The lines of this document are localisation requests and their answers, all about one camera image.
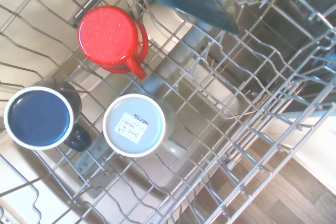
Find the grey ceramic mug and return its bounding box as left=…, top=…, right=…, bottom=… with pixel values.
left=102, top=93, right=187, bottom=159

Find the built-in dishwasher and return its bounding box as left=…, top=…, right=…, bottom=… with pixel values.
left=0, top=0, right=336, bottom=224

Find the red speckled enamel mug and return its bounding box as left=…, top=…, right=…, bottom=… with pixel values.
left=78, top=5, right=149, bottom=80

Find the dark blue ceramic mug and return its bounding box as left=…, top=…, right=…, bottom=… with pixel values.
left=3, top=79, right=92, bottom=153

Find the dark blue plate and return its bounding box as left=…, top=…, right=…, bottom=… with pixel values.
left=104, top=0, right=240, bottom=35

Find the grey wire dishwasher rack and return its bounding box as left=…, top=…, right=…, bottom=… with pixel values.
left=0, top=0, right=336, bottom=224

